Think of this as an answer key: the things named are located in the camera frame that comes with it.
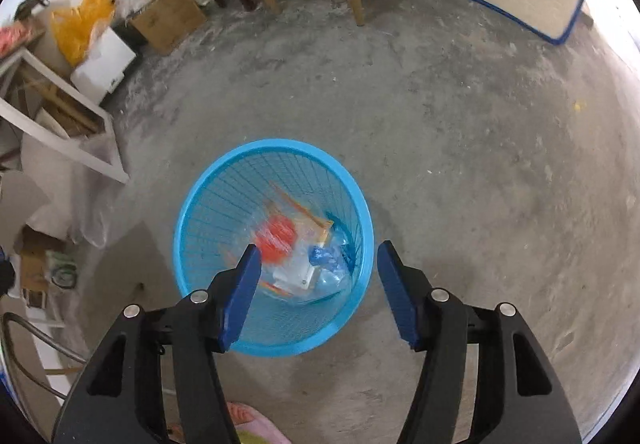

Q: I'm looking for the white sack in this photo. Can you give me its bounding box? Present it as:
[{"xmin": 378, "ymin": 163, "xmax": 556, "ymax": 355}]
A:
[{"xmin": 20, "ymin": 131, "xmax": 121, "ymax": 250}]

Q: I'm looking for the white orange medicine box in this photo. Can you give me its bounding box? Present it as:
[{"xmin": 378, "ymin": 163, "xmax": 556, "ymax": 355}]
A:
[{"xmin": 272, "ymin": 244, "xmax": 326, "ymax": 295}]

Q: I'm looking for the white chest freezer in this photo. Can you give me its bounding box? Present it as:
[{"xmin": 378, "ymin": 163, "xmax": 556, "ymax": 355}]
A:
[{"xmin": 70, "ymin": 26, "xmax": 138, "ymax": 106}]

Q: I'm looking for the white frame wooden side table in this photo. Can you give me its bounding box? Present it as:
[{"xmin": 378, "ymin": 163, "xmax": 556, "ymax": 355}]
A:
[{"xmin": 0, "ymin": 46, "xmax": 131, "ymax": 185}]

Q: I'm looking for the small cardboard box green label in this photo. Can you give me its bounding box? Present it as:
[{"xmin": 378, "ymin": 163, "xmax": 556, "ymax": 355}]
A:
[{"xmin": 12, "ymin": 226, "xmax": 81, "ymax": 310}]

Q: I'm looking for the grey cable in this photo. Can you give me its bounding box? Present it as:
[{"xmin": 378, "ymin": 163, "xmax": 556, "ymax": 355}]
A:
[{"xmin": 2, "ymin": 311, "xmax": 88, "ymax": 400}]

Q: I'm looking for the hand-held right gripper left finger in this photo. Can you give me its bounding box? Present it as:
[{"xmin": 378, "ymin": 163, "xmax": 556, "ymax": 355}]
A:
[{"xmin": 51, "ymin": 244, "xmax": 263, "ymax": 444}]

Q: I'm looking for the yellow plastic bag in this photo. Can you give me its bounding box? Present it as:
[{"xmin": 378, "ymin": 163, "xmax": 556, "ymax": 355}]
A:
[{"xmin": 50, "ymin": 0, "xmax": 117, "ymax": 67}]

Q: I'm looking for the blue wrapper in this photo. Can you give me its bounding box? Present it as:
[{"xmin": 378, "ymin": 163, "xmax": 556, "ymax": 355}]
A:
[{"xmin": 307, "ymin": 244, "xmax": 341, "ymax": 270}]

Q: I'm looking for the blue mesh wastebasket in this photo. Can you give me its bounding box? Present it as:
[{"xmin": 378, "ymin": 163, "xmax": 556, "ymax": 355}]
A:
[{"xmin": 173, "ymin": 139, "xmax": 375, "ymax": 357}]

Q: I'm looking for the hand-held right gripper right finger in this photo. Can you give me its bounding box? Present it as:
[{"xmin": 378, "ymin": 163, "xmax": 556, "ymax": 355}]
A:
[{"xmin": 376, "ymin": 240, "xmax": 583, "ymax": 444}]

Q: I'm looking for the red clear plastic package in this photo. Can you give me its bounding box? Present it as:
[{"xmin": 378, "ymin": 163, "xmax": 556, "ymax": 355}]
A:
[{"xmin": 250, "ymin": 181, "xmax": 333, "ymax": 270}]

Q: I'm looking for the pink yellow cloth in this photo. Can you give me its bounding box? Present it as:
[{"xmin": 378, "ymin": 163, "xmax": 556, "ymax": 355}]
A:
[{"xmin": 225, "ymin": 401, "xmax": 293, "ymax": 444}]

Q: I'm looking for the clear plastic container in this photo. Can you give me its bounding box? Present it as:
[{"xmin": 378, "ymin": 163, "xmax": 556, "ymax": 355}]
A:
[{"xmin": 310, "ymin": 224, "xmax": 358, "ymax": 300}]

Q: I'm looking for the large cardboard box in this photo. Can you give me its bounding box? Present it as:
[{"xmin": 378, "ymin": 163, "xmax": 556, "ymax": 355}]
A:
[{"xmin": 129, "ymin": 0, "xmax": 207, "ymax": 56}]

